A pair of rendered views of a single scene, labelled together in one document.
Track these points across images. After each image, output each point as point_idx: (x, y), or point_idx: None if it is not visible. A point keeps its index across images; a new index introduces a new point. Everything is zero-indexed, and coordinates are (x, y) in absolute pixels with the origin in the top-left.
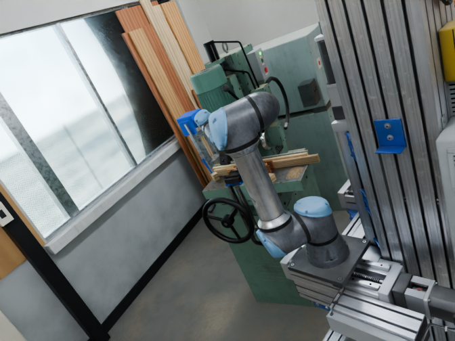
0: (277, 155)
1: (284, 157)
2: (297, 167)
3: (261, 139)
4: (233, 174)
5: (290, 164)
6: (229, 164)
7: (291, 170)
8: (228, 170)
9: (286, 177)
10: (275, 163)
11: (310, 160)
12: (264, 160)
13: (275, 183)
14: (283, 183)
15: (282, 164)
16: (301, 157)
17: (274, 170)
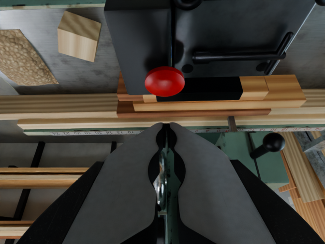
0: (112, 129)
1: (88, 120)
2: (19, 82)
3: (160, 189)
4: (250, 17)
5: (69, 98)
6: (286, 122)
7: (19, 67)
8: (294, 97)
9: (22, 38)
10: (112, 106)
11: (5, 104)
12: (154, 120)
13: (43, 5)
14: (8, 4)
15: (93, 100)
16: (28, 115)
17: (116, 83)
